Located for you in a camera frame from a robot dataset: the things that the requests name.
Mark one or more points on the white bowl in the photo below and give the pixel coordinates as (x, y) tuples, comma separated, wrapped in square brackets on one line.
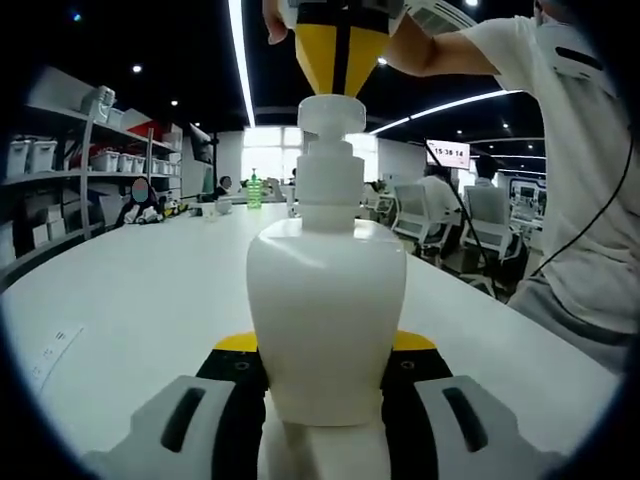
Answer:
[(223, 206)]

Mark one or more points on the white worn device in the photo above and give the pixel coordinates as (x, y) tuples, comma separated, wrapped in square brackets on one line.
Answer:
[(575, 57)]

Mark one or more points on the row of white storage boxes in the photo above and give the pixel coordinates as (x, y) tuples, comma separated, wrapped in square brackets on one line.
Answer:
[(42, 155)]

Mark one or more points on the green plastic bottle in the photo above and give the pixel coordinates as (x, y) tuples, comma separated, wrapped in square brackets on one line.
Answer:
[(255, 192)]

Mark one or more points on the white pump bottle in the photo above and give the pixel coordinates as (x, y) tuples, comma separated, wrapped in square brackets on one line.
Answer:
[(325, 310)]

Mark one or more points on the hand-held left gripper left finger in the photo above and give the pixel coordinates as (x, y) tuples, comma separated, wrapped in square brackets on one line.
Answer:
[(165, 435)]

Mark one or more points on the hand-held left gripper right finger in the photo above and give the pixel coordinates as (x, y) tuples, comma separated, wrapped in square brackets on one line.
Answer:
[(480, 435)]

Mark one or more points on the person's right hand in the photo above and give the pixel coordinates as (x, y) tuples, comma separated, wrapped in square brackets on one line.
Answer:
[(276, 22)]

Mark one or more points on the white mesh office chair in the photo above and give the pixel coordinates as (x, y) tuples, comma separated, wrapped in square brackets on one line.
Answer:
[(490, 220), (415, 215)]

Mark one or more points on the heap of small toys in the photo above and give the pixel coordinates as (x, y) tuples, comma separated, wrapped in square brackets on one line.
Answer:
[(170, 209)]

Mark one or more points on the ceiling light strip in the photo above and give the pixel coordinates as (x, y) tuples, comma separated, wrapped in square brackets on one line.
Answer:
[(240, 50)]

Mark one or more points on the grey metal shelf rack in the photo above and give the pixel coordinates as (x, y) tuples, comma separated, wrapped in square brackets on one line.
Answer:
[(87, 200)]

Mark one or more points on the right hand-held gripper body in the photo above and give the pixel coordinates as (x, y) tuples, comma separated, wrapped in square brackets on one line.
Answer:
[(394, 9)]

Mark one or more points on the wall clock screen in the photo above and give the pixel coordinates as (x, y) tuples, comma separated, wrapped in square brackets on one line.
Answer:
[(450, 152)]

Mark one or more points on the white ceiling air vent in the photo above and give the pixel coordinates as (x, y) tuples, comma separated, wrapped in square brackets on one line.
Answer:
[(440, 14)]

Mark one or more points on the person in white shirt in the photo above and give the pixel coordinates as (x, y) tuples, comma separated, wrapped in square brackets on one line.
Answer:
[(575, 175)]

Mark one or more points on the person's grey trousers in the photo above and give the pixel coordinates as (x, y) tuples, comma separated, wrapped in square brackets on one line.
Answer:
[(565, 315)]

